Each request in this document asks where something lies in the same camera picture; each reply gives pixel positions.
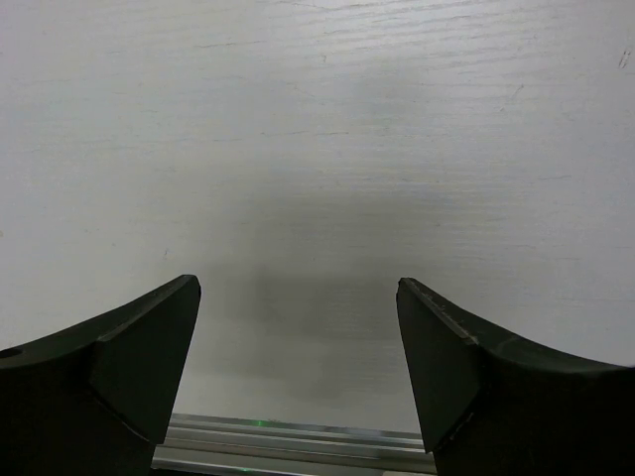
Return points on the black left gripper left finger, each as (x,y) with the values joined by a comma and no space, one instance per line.
(97,398)

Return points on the aluminium table edge rail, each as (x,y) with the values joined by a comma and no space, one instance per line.
(206,445)

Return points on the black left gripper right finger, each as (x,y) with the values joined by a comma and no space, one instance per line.
(491,402)

